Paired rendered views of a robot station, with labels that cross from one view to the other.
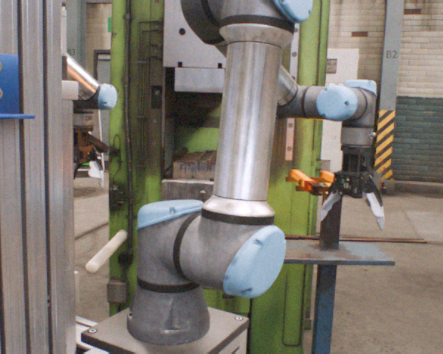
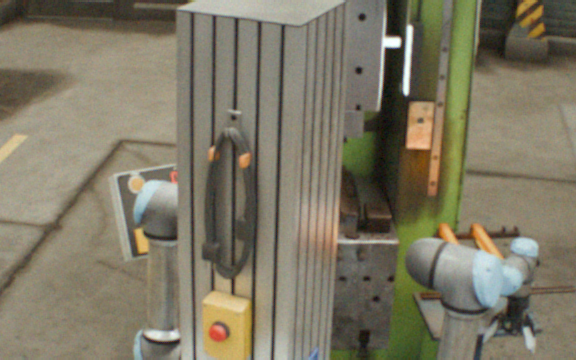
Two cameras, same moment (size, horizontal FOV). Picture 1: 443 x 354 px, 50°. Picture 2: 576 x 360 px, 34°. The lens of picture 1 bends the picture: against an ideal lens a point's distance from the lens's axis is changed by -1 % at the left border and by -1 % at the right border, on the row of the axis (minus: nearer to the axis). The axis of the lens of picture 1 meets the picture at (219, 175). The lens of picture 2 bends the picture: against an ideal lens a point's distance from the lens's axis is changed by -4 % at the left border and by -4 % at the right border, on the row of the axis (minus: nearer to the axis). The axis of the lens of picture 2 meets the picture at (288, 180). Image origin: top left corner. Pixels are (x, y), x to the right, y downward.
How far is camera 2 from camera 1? 1.76 m
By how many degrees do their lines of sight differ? 17
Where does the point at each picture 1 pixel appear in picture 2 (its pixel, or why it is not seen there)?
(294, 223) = not seen: hidden behind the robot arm
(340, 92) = (510, 279)
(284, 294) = (419, 339)
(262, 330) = not seen: outside the picture
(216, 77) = (354, 121)
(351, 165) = (512, 312)
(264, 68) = (471, 334)
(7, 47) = (314, 346)
